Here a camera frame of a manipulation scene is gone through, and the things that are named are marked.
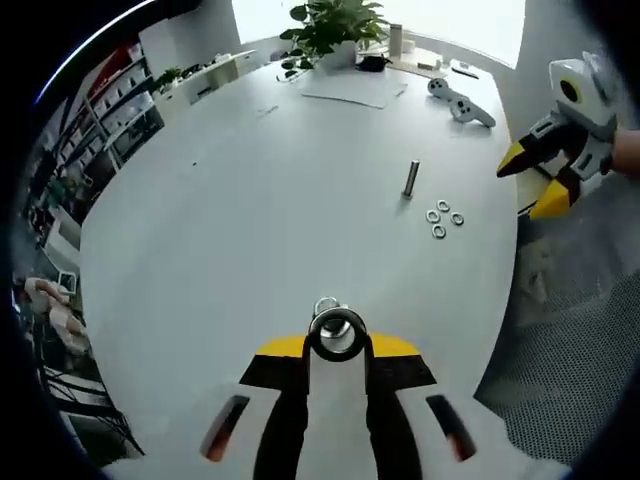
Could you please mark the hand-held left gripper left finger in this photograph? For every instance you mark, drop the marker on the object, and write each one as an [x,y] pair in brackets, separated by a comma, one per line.
[225,410]

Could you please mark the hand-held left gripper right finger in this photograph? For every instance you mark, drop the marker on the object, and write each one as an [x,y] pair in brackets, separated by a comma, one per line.
[440,415]

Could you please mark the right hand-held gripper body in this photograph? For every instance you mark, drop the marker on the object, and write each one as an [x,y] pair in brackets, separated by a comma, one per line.
[592,115]

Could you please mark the small metal washer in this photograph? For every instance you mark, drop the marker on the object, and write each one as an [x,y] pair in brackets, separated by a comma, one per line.
[451,218]
[433,231]
[426,216]
[438,205]

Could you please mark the thin threaded stud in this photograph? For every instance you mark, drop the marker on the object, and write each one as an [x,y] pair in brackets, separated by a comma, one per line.
[412,177]

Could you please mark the white game controller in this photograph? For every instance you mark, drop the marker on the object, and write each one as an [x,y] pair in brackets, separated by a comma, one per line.
[438,87]
[472,112]

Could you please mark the white flat device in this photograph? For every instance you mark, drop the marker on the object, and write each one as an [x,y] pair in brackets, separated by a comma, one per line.
[462,67]

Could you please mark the grey mesh office chair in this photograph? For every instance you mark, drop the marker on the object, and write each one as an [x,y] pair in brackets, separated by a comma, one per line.
[560,375]

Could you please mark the wooden board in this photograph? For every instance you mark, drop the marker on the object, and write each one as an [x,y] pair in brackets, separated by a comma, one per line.
[410,64]

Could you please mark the white cylindrical bottle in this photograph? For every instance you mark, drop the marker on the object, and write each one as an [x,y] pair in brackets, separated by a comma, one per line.
[396,40]

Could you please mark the black pouch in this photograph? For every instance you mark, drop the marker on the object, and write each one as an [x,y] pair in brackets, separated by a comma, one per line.
[372,63]

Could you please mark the white paper sheet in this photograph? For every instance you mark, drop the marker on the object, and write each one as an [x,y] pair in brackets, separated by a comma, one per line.
[355,90]

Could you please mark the large potted green plant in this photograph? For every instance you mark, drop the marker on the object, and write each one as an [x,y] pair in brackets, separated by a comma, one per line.
[335,25]

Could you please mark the metal shelving rack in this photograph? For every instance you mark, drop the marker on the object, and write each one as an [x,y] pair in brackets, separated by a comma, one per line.
[107,125]

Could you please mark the rows of white storage bins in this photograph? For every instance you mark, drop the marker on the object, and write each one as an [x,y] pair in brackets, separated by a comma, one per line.
[117,107]

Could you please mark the white low cabinet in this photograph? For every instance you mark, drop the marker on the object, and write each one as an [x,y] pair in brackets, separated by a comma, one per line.
[215,72]

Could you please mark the small potted plant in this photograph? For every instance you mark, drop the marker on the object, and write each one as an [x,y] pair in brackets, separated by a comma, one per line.
[170,77]

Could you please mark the curved ceiling light strip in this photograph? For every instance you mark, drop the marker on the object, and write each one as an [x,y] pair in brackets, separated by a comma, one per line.
[65,60]

